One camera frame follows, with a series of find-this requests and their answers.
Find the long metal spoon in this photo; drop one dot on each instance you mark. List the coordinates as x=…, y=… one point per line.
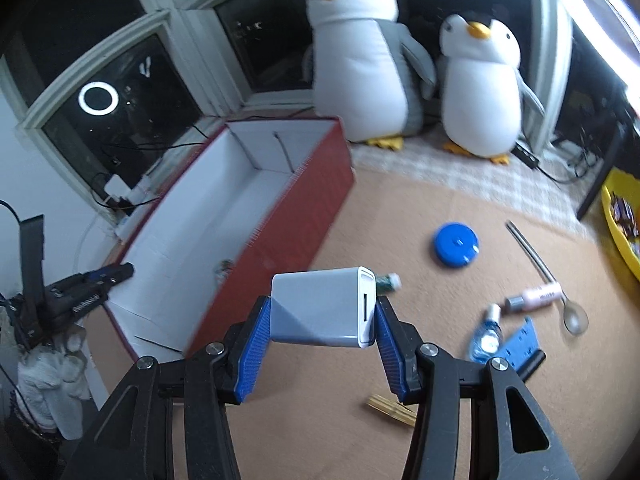
x=574, y=316

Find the small plush penguin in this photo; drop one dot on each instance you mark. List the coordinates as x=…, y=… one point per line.
x=483, y=90

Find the pink cosmetic bottle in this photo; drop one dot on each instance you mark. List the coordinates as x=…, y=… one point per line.
x=534, y=298

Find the clear blue small bottle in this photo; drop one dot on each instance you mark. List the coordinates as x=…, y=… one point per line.
x=487, y=338

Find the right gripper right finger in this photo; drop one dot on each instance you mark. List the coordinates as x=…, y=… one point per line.
x=398, y=343

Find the white gloved left hand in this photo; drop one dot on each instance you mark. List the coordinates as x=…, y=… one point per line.
x=51, y=385

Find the yellow bowl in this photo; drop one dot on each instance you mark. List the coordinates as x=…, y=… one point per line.
x=620, y=204

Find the red cardboard box white inside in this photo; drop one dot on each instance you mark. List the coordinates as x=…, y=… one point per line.
x=255, y=201

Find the white usb wall charger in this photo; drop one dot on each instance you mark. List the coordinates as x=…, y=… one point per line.
x=333, y=308

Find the white power strip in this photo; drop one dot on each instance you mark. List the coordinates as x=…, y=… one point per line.
x=131, y=203

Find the small green vial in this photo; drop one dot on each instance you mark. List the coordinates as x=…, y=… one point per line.
x=387, y=283

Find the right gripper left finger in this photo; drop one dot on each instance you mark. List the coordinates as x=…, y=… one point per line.
x=248, y=349

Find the large plush penguin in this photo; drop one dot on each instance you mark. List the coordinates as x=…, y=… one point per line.
x=367, y=70

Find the blue plastic bracket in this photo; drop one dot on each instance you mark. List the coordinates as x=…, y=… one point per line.
x=522, y=350

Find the blue round tape measure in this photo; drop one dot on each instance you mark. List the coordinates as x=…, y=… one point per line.
x=456, y=245

